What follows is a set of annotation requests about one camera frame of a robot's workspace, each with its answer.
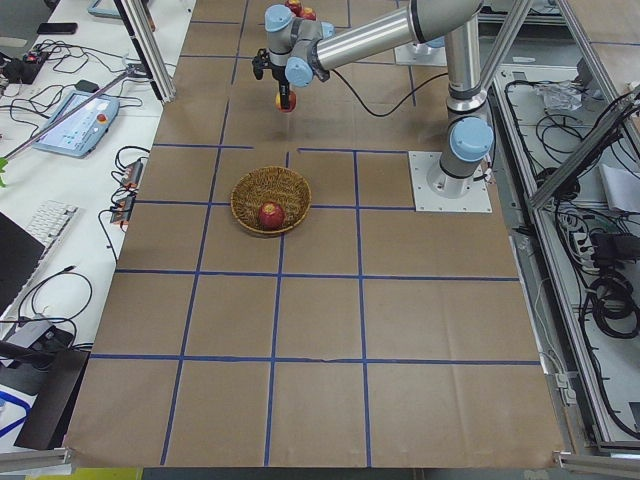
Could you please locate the black laptop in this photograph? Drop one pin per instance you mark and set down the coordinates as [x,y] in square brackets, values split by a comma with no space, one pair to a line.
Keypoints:
[20,257]

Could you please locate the aluminium frame post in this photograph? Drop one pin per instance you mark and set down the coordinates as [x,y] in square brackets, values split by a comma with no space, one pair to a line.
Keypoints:
[136,21]

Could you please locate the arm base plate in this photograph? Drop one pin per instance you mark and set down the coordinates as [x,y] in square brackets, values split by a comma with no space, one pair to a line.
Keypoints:
[434,191]
[420,55]

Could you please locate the dark red apple in basket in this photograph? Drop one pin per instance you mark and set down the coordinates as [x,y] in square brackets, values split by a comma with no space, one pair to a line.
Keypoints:
[271,216]

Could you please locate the teach pendant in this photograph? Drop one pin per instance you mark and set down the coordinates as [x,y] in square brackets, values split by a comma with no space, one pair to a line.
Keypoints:
[79,134]

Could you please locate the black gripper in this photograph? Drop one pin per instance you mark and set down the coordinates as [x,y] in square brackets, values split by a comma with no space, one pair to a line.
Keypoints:
[280,79]

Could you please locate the red apple on plate side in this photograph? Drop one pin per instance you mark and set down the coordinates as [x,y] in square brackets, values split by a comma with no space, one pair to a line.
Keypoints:
[308,13]

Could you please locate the yellow-red apple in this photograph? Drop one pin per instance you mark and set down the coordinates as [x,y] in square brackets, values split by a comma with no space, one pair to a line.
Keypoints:
[294,100]

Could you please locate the red apple on plate back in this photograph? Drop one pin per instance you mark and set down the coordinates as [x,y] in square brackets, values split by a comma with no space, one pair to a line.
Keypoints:
[295,6]

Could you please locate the white keyboard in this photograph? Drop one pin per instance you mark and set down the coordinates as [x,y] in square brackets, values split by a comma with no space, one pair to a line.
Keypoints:
[49,223]

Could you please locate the brown wicker basket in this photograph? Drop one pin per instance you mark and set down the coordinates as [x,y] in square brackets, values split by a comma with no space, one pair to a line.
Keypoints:
[272,184]

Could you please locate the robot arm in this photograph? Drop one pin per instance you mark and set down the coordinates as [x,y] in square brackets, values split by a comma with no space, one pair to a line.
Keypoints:
[299,50]

